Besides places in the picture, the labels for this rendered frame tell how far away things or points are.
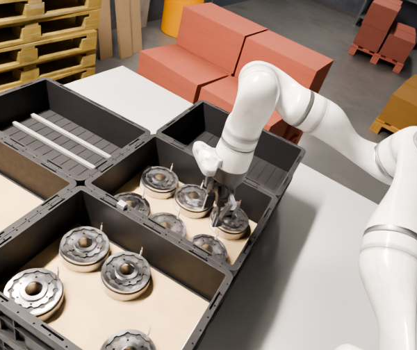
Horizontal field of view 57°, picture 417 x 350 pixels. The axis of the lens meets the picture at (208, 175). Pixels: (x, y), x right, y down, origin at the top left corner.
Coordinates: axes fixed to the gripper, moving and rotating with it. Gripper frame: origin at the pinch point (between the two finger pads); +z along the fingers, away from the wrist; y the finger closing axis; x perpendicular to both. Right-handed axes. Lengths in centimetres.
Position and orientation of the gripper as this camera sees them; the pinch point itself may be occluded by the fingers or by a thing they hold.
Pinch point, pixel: (213, 211)
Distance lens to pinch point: 85.9
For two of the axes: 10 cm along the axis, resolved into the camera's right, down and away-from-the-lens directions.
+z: -2.5, 7.6, 6.0
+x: -9.2, 0.1, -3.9
